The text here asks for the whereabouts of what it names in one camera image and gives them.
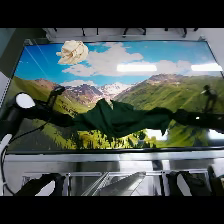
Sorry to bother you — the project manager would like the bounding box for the dark green garment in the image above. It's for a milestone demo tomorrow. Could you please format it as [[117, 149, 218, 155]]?
[[71, 97, 175, 140]]

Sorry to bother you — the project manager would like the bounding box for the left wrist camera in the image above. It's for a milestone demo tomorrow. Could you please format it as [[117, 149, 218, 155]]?
[[46, 85, 67, 110]]

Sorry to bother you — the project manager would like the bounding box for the silver frame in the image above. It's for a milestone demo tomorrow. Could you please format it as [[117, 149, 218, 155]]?
[[0, 150, 224, 197]]

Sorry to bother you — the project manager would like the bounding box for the black cable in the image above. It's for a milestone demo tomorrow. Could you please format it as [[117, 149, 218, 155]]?
[[0, 119, 52, 196]]

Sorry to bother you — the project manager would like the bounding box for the cream garment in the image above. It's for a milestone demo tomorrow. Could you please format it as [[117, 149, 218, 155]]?
[[55, 39, 90, 66]]

